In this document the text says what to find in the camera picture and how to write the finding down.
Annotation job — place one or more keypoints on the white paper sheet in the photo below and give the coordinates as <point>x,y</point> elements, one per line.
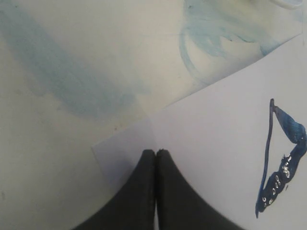
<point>217,139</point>

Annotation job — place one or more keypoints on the white square paint plate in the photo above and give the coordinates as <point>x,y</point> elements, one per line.
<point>285,4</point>

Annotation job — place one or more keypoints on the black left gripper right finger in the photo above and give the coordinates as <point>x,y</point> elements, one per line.
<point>179,207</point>

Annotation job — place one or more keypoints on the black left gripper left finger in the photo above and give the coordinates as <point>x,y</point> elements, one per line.
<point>133,206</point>

